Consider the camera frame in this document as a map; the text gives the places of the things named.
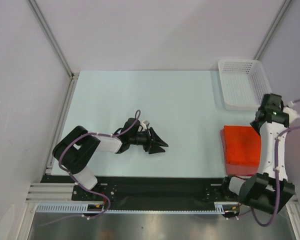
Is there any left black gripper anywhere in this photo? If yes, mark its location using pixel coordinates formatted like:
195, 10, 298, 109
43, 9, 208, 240
128, 127, 168, 154

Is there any orange t shirt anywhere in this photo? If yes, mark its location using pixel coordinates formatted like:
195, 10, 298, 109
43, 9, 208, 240
223, 125, 261, 167

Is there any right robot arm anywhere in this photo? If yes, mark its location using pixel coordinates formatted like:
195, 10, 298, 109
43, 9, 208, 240
220, 106, 300, 215

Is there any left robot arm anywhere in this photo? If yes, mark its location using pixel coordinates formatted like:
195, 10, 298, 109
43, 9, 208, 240
52, 122, 169, 200

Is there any white plastic basket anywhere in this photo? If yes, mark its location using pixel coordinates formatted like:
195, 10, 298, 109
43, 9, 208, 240
218, 59, 272, 112

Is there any folded pink t shirt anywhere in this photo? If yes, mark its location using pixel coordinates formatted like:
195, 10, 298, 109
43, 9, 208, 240
220, 129, 258, 177

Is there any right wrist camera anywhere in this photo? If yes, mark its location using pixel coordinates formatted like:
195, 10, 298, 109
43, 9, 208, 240
258, 93, 284, 114

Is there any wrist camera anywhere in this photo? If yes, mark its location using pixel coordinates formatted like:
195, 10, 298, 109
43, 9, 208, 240
258, 93, 284, 114
114, 117, 150, 138

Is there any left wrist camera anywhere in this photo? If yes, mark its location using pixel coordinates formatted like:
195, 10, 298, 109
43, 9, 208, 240
114, 117, 150, 138

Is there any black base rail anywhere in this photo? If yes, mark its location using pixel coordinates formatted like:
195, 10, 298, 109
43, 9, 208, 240
39, 174, 282, 211

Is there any white cable duct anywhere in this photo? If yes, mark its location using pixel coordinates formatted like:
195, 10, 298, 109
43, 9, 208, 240
36, 201, 239, 215

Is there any aluminium frame bar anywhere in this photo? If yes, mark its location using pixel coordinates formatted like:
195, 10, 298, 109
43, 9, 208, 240
25, 183, 74, 203

